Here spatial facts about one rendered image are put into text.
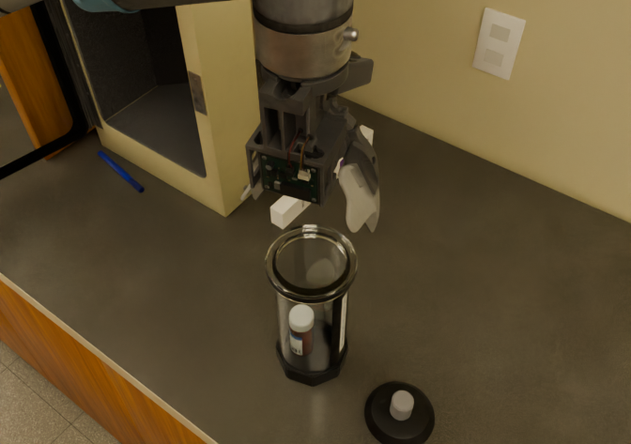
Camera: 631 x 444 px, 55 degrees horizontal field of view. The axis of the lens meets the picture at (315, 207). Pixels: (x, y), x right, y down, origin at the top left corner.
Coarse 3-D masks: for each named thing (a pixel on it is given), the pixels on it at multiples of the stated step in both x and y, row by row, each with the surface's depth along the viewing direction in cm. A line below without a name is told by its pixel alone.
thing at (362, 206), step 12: (348, 168) 57; (348, 180) 57; (360, 180) 58; (348, 192) 57; (360, 192) 58; (348, 204) 57; (360, 204) 58; (372, 204) 59; (348, 216) 56; (360, 216) 58; (372, 216) 61; (372, 228) 62
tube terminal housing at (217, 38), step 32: (192, 32) 79; (224, 32) 83; (192, 64) 83; (224, 64) 86; (224, 96) 90; (256, 96) 97; (96, 128) 114; (224, 128) 93; (128, 160) 115; (160, 160) 107; (224, 160) 97; (192, 192) 107; (224, 192) 101
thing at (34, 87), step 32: (0, 32) 91; (32, 32) 94; (0, 64) 94; (32, 64) 97; (0, 96) 96; (32, 96) 100; (0, 128) 99; (32, 128) 103; (64, 128) 108; (0, 160) 102
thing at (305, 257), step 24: (288, 240) 73; (312, 240) 75; (336, 240) 73; (288, 264) 77; (312, 264) 79; (336, 264) 76; (288, 288) 68; (312, 288) 68; (336, 288) 68; (288, 312) 73; (312, 312) 71; (288, 336) 77; (312, 336) 75; (288, 360) 82; (312, 360) 80
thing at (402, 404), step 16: (384, 384) 82; (400, 384) 81; (368, 400) 80; (384, 400) 79; (400, 400) 76; (416, 400) 79; (368, 416) 79; (384, 416) 78; (400, 416) 77; (416, 416) 78; (432, 416) 79; (384, 432) 77; (400, 432) 76; (416, 432) 76
